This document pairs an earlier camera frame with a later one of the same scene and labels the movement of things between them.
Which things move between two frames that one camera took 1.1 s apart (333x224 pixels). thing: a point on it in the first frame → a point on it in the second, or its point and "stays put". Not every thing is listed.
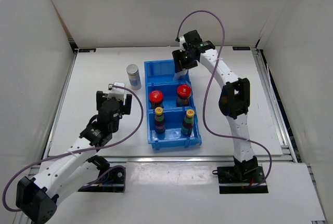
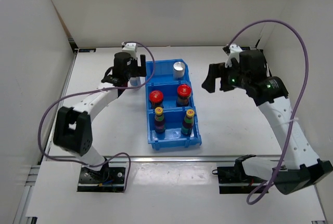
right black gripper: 177,55 → 215,71
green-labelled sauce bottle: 188,122 stays put
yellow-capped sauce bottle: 159,126 stays put
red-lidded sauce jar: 183,92 stays put
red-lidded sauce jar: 156,99 stays put
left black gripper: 125,109 → 139,71
